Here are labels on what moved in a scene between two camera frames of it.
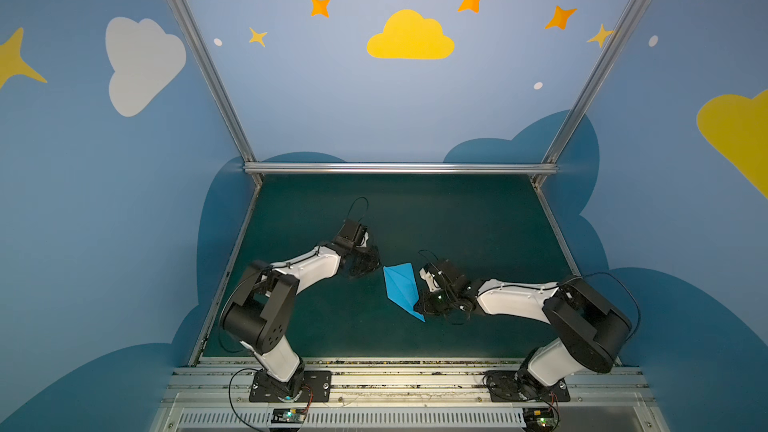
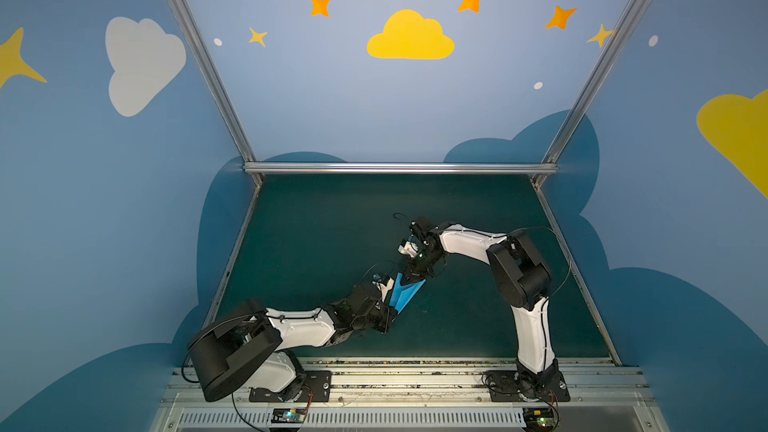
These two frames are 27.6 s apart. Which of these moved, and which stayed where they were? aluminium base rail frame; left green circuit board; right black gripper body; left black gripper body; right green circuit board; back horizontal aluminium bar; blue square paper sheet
Moved: right black gripper body; blue square paper sheet; left black gripper body
Stayed: left green circuit board; back horizontal aluminium bar; aluminium base rail frame; right green circuit board
